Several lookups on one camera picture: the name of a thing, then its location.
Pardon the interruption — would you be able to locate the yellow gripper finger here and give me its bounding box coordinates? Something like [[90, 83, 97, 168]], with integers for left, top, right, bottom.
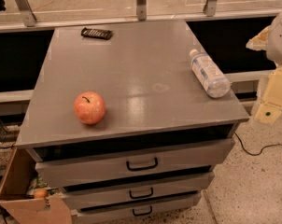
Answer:
[[246, 27, 269, 51], [255, 66, 282, 124]]

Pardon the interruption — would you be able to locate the clear plastic water bottle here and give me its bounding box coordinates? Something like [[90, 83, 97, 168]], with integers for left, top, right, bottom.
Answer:
[[190, 49, 231, 99]]

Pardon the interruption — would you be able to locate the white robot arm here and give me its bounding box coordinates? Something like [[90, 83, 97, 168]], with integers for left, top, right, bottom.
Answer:
[[246, 11, 282, 124]]

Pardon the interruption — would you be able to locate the grey drawer cabinet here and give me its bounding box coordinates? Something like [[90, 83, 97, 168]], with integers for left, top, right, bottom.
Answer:
[[15, 19, 250, 224]]

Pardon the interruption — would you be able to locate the black remote control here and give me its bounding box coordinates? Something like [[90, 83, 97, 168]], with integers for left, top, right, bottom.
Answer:
[[81, 27, 113, 40]]

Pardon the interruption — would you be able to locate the middle grey drawer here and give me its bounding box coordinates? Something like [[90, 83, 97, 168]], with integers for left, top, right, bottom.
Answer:
[[62, 167, 215, 211]]

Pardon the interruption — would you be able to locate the grey drawer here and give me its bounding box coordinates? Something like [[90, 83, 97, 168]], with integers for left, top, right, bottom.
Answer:
[[78, 192, 201, 224], [35, 138, 234, 187], [62, 167, 215, 211]]

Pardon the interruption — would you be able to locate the bottom grey drawer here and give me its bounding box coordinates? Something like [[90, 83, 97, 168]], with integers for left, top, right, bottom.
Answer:
[[78, 192, 201, 224]]

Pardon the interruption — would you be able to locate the red apple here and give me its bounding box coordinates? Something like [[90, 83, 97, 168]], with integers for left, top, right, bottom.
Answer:
[[74, 91, 106, 125]]

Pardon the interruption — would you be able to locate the top grey drawer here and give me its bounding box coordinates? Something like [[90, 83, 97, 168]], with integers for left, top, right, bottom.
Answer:
[[35, 138, 234, 187]]

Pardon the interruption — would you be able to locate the small orange fruit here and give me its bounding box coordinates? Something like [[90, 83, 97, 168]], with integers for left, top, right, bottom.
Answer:
[[34, 189, 49, 199]]

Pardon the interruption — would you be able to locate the cardboard box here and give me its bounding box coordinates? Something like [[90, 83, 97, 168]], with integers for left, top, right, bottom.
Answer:
[[0, 148, 72, 224]]

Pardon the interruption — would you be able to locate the black floor cable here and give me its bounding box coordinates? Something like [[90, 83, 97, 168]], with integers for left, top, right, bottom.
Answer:
[[233, 132, 282, 157]]

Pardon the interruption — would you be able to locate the grey metal railing frame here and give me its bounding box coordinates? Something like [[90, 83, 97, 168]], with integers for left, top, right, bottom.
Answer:
[[0, 0, 282, 117]]

